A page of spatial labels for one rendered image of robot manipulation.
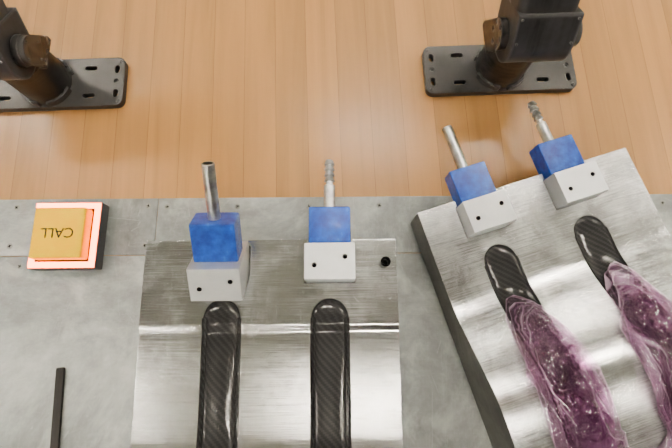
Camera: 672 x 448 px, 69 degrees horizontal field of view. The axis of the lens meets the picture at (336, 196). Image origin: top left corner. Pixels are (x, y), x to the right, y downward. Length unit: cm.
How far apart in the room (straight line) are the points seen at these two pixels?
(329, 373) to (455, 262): 18
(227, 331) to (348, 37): 42
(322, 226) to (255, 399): 18
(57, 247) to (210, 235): 23
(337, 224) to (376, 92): 23
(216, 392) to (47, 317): 25
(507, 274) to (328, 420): 25
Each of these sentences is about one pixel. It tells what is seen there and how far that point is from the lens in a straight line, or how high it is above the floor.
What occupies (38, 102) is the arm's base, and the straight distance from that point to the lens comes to 75.
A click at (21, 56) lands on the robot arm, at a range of 64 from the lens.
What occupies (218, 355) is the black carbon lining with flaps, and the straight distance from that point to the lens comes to 52.
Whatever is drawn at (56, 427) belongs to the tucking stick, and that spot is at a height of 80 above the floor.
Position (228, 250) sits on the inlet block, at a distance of 47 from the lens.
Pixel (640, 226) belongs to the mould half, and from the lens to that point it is 64.
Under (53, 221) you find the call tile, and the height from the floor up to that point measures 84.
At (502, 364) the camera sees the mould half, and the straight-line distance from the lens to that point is 53.
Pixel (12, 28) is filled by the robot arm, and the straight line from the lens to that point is 65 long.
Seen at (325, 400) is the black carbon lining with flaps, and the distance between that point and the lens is 52.
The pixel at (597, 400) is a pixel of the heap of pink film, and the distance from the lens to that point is 53.
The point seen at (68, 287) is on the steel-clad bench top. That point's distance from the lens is 67.
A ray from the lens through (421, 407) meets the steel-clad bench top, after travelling 60.
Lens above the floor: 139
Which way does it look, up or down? 75 degrees down
